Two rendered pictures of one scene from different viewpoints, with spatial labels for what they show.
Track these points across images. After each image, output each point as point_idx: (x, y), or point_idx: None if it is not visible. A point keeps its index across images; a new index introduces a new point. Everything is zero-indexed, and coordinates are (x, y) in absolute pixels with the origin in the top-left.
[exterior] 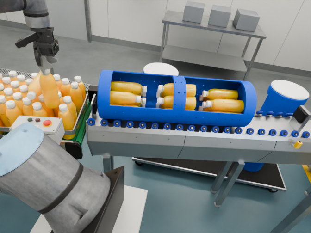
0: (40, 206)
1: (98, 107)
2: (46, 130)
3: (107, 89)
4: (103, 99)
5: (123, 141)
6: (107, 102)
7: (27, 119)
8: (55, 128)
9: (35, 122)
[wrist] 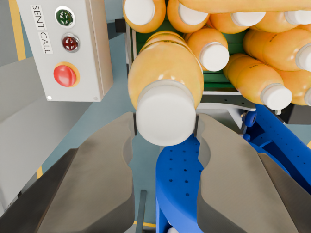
0: None
1: (155, 172)
2: (42, 81)
3: (176, 225)
4: (159, 197)
5: (159, 146)
6: (158, 197)
7: (58, 10)
8: (58, 99)
9: (60, 39)
